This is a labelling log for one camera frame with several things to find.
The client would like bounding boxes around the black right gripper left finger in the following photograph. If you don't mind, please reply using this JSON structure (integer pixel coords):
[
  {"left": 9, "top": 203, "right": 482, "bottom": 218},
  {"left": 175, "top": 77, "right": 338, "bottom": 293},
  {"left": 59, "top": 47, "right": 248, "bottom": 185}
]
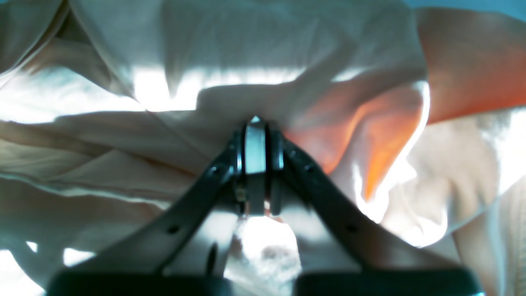
[{"left": 82, "top": 131, "right": 242, "bottom": 274}]

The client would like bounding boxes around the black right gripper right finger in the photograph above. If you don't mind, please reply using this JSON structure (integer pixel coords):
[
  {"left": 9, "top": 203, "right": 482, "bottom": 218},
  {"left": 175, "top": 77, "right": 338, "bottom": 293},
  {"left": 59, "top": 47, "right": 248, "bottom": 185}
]
[{"left": 267, "top": 127, "right": 457, "bottom": 272}]

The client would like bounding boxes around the salmon pink T-shirt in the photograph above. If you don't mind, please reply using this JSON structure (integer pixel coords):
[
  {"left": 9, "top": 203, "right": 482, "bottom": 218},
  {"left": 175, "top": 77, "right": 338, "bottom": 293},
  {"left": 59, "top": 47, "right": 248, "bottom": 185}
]
[{"left": 1, "top": 0, "right": 525, "bottom": 296}]

